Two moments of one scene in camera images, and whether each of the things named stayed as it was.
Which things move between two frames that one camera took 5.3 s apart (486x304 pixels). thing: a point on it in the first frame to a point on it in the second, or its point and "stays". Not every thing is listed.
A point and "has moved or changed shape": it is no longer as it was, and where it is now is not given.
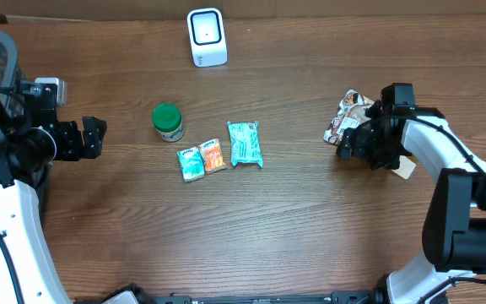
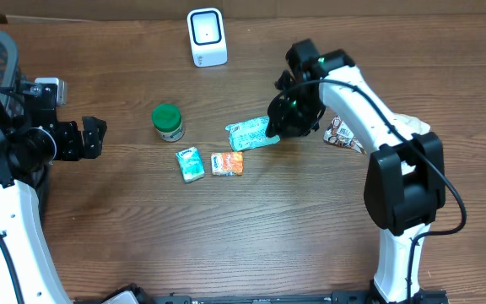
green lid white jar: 167,119 stays
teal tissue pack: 191,164 stays
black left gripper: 78,140 stays
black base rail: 337,297 stays
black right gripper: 354,143 to 287,124
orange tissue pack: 212,154 to 227,164
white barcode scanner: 207,36 stays
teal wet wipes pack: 245,143 has moved or changed shape
